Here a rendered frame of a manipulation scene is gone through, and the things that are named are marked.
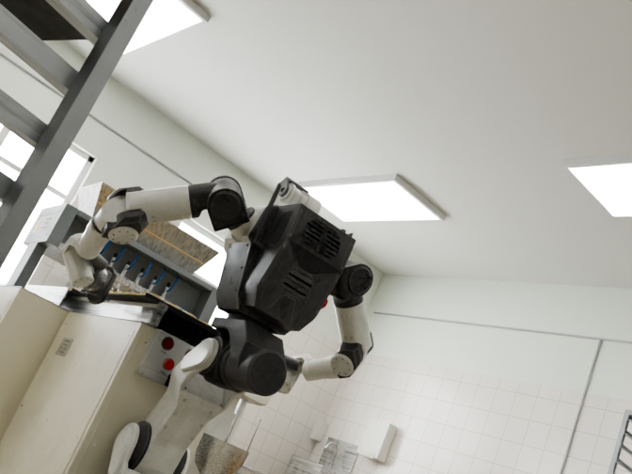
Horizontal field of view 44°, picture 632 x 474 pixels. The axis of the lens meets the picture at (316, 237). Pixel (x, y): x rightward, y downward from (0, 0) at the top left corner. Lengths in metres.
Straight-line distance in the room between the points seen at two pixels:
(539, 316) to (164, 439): 5.07
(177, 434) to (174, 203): 0.62
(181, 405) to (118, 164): 4.68
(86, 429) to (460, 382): 5.12
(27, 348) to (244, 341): 1.15
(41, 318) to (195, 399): 0.95
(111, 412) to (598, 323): 4.88
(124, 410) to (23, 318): 0.74
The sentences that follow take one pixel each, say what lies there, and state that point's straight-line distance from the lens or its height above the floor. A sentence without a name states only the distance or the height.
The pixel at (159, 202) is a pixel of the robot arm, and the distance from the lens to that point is 2.06.
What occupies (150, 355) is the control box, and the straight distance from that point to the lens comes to 2.29.
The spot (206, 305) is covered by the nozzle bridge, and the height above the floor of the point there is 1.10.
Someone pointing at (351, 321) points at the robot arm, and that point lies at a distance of 2.31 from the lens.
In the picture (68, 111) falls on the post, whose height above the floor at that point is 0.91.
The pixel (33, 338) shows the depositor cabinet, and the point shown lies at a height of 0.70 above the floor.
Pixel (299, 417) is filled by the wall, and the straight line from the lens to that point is 7.83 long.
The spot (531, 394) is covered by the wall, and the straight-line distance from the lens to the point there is 6.63.
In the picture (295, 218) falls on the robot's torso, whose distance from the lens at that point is 1.98.
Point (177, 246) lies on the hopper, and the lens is 3.15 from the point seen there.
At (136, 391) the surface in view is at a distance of 2.32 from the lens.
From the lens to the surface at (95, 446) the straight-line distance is 2.30.
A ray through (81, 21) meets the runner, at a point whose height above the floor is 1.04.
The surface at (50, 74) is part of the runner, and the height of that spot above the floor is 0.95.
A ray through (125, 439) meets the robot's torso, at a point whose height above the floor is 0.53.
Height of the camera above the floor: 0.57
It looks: 17 degrees up
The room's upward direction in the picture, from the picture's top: 24 degrees clockwise
